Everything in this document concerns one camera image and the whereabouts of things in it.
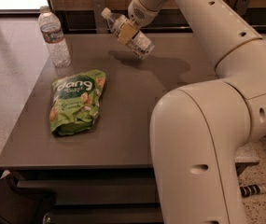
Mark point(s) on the clear water bottle red label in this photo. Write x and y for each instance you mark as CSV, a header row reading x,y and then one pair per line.
x,y
52,32

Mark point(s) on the metal wall bracket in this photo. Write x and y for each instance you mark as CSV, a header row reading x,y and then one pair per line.
x,y
241,6
100,25

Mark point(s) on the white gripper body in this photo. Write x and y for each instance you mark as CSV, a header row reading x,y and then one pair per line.
x,y
142,12

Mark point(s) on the dark brown chair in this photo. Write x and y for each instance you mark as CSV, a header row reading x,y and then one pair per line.
x,y
23,206

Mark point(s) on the right metal wall bracket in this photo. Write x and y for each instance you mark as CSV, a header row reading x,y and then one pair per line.
x,y
241,6

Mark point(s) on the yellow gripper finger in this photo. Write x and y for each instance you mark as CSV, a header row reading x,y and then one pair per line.
x,y
127,31

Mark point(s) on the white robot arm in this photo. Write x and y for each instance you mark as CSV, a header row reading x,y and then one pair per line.
x,y
196,129

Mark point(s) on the clear bottle with white label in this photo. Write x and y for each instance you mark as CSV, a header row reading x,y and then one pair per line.
x,y
140,44

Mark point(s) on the left metal wall bracket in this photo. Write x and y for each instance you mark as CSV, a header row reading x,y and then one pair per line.
x,y
100,25

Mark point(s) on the green snack bag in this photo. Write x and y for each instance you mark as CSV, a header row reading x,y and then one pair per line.
x,y
76,102

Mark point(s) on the white power strip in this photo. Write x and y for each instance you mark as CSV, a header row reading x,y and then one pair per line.
x,y
254,189

